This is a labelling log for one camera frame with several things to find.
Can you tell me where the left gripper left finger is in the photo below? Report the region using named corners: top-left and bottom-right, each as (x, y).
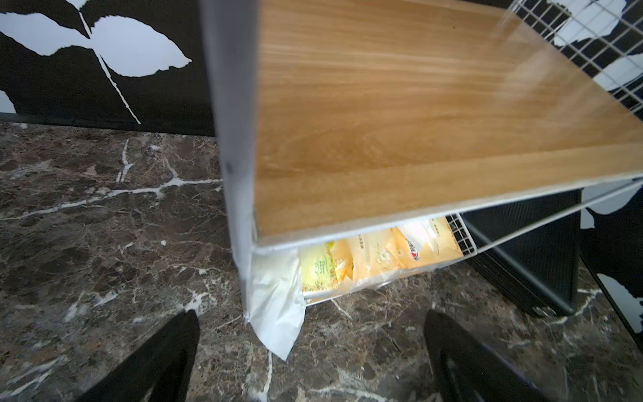
top-left (78, 310), bottom-right (200, 401)

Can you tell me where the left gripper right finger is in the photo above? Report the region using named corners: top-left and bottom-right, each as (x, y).
top-left (424, 310), bottom-right (548, 401)

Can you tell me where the left yellow tissue pack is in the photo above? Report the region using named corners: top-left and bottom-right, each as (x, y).
top-left (245, 240), bottom-right (353, 362)

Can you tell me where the black ribbed box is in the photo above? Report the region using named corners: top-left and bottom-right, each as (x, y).
top-left (461, 190), bottom-right (581, 318)

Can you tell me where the white wire shelf rack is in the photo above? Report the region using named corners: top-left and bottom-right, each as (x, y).
top-left (199, 1), bottom-right (642, 312)

